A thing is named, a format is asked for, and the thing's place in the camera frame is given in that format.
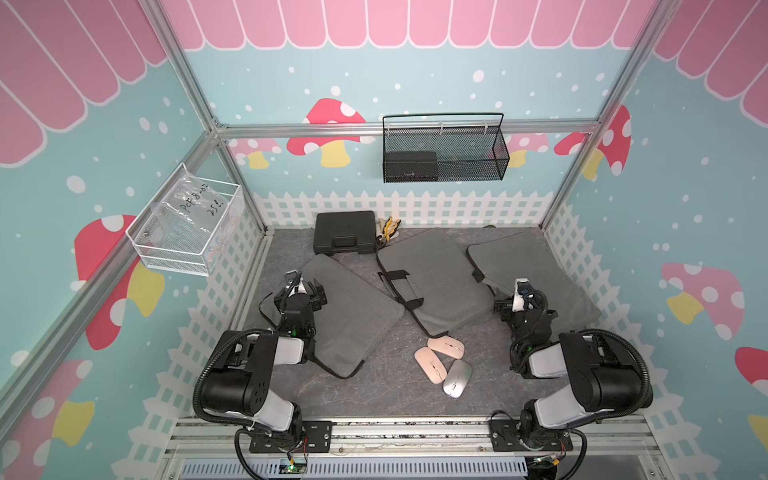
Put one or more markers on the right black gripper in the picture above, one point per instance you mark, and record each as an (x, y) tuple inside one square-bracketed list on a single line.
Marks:
[(509, 310)]

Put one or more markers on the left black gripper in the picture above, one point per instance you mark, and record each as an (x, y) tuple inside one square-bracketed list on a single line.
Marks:
[(318, 298)]

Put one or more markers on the grey laptop bag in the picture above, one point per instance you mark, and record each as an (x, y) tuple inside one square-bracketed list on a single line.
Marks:
[(433, 279), (526, 255), (355, 319)]

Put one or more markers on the pink mouse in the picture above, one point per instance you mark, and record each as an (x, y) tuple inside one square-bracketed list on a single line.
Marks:
[(448, 346), (432, 366)]

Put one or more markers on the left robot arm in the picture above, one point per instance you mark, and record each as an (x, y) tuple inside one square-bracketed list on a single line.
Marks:
[(234, 387)]

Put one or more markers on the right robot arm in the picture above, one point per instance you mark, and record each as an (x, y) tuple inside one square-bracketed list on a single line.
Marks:
[(607, 376)]

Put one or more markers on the silver mouse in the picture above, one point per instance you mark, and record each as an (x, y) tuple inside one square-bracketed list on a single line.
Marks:
[(457, 378)]

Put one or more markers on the clear plastic bag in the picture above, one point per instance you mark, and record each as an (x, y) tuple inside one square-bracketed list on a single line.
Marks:
[(194, 217)]

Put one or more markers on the black plastic tool case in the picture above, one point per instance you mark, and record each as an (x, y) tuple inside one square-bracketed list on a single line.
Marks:
[(345, 232)]

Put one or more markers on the yellow black pliers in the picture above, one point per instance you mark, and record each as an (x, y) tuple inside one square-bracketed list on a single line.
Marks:
[(387, 229)]

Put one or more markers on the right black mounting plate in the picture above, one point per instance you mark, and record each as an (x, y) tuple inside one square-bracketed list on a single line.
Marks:
[(509, 435)]

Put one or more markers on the black mounting plate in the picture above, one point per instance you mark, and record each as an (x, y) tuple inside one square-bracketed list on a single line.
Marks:
[(509, 435), (310, 437)]

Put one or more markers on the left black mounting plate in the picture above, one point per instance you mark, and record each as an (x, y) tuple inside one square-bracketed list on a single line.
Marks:
[(310, 437)]

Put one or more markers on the black box in basket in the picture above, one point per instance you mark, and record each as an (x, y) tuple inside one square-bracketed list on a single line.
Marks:
[(410, 166)]

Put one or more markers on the white wire basket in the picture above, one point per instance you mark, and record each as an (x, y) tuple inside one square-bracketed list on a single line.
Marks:
[(170, 260)]

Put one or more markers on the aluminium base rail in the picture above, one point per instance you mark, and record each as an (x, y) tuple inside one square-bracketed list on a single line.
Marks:
[(471, 436)]

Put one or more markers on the black wire mesh basket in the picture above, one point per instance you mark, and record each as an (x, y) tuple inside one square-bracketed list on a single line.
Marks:
[(469, 146)]

